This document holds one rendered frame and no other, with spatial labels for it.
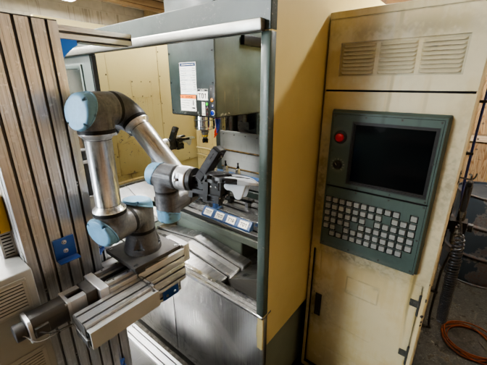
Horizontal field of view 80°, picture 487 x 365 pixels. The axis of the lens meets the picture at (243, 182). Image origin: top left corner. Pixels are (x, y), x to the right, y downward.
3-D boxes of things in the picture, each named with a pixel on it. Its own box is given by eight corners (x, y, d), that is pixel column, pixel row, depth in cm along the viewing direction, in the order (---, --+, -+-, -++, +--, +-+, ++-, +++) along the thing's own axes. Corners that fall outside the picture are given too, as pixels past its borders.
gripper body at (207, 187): (232, 198, 86) (198, 193, 91) (233, 170, 85) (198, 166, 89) (219, 204, 79) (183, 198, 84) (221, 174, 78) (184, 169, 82)
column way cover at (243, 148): (259, 193, 259) (261, 135, 243) (221, 182, 287) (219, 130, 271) (263, 191, 263) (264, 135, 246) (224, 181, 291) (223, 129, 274)
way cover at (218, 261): (220, 298, 172) (219, 275, 167) (135, 247, 225) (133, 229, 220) (251, 273, 195) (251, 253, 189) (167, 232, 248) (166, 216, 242)
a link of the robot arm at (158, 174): (160, 182, 97) (157, 158, 95) (187, 187, 93) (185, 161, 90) (143, 190, 91) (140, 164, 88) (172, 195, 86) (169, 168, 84)
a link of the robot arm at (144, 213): (161, 223, 125) (158, 193, 120) (139, 237, 113) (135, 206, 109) (140, 218, 129) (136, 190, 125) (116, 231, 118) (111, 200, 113)
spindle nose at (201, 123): (219, 128, 225) (219, 112, 221) (206, 130, 212) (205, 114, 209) (203, 127, 233) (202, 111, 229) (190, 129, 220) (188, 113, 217)
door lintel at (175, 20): (270, 29, 95) (272, -14, 91) (39, 59, 218) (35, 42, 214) (277, 30, 98) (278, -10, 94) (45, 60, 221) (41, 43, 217)
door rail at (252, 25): (260, 30, 94) (260, 17, 93) (36, 60, 214) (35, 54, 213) (265, 31, 96) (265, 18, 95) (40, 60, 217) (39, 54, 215)
